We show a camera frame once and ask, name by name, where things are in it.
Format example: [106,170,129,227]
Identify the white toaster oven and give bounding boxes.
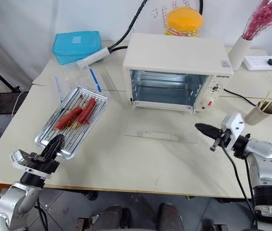
[123,32,235,114]

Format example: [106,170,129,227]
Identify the white cable sleeve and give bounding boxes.
[76,46,112,70]

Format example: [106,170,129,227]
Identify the silver ribbed metal tray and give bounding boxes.
[34,86,111,161]

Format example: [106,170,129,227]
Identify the brown cardboard tube cup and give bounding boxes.
[244,100,272,126]

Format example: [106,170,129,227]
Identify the pink dried flower bunch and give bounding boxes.
[242,0,272,41]

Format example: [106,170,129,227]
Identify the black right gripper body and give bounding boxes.
[210,129,233,152]

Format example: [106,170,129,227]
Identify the black corrugated cable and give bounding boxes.
[110,0,149,52]

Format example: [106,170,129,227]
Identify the white power strip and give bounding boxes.
[243,55,272,72]

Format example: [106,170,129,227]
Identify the thin white cable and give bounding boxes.
[10,90,29,120]

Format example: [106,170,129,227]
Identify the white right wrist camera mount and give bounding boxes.
[220,112,247,151]

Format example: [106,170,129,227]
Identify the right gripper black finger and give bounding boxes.
[195,126,222,141]
[195,123,223,136]

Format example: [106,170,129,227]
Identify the clear plastic bag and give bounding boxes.
[54,65,103,103]

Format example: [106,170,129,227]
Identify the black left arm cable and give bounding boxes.
[33,201,49,231]

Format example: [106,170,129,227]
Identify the white red oven knob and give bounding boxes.
[201,96,215,112]

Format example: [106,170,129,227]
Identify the glass oven door white handle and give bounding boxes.
[125,109,199,145]

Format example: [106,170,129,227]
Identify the wooden sticks bundle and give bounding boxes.
[258,90,272,113]

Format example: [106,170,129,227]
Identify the dark rounded shape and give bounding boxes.
[158,203,185,231]

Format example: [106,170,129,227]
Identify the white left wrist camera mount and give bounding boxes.
[10,149,47,179]

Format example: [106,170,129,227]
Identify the black mesh platform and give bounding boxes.
[0,91,29,116]

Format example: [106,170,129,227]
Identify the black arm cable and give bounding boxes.
[33,201,49,231]
[222,141,259,227]

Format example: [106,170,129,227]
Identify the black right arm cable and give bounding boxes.
[222,141,259,227]

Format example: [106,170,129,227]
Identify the yellow plastic jar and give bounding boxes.
[164,6,204,38]

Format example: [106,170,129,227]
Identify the red sausage on skewer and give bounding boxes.
[55,113,75,131]
[63,106,84,127]
[77,97,97,125]

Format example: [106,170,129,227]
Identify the white cylinder vase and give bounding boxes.
[228,35,254,71]

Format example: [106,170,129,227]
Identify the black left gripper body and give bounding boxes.
[28,151,61,178]

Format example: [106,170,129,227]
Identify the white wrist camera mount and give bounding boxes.
[10,149,47,179]
[220,112,247,151]

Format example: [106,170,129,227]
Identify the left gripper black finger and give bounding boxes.
[42,133,65,158]

